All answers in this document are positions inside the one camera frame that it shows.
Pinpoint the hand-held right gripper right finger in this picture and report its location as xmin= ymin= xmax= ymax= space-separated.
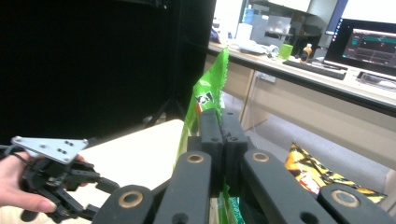
xmin=220 ymin=108 xmax=250 ymax=194

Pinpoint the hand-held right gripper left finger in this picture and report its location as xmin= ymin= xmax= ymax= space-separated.
xmin=199 ymin=108 xmax=225 ymax=194

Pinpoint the green snack packet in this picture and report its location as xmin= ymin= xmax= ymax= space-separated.
xmin=176 ymin=46 xmax=247 ymax=224

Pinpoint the black yellow chips packet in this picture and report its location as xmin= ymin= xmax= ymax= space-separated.
xmin=284 ymin=142 xmax=388 ymax=204

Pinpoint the black tripod stand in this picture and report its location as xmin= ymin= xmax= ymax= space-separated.
xmin=144 ymin=96 xmax=189 ymax=126

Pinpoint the light wooden desk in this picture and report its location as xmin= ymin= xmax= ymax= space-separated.
xmin=204 ymin=41 xmax=396 ymax=171

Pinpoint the black curtain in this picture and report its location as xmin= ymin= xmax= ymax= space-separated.
xmin=0 ymin=0 xmax=218 ymax=147

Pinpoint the green cup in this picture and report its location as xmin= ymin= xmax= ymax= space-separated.
xmin=277 ymin=43 xmax=294 ymax=61

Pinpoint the black keyboard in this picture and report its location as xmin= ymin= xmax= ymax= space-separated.
xmin=282 ymin=59 xmax=347 ymax=81

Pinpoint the brown drink bottle yellow cap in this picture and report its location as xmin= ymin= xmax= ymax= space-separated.
xmin=299 ymin=43 xmax=313 ymax=65

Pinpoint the blue water bottle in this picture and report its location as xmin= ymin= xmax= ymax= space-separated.
xmin=242 ymin=4 xmax=255 ymax=25

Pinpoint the black computer monitor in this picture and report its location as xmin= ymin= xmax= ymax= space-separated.
xmin=324 ymin=18 xmax=396 ymax=77

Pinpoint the bright white computer monitor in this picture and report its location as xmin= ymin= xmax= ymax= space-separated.
xmin=340 ymin=0 xmax=396 ymax=25

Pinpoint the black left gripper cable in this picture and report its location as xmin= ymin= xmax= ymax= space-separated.
xmin=0 ymin=143 xmax=31 ymax=166

